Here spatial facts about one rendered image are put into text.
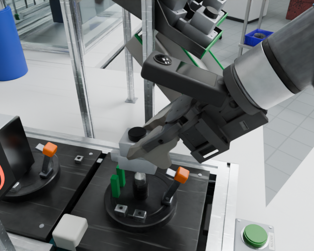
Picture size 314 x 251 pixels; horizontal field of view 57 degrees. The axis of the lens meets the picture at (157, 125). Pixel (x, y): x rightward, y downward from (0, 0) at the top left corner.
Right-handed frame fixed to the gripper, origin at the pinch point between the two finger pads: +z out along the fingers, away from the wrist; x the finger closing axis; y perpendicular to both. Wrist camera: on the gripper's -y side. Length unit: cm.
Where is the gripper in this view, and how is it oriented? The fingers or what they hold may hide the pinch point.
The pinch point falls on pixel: (135, 141)
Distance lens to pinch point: 48.0
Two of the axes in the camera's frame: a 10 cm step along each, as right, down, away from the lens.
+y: 6.7, 6.9, 2.7
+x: 2.6, -5.6, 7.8
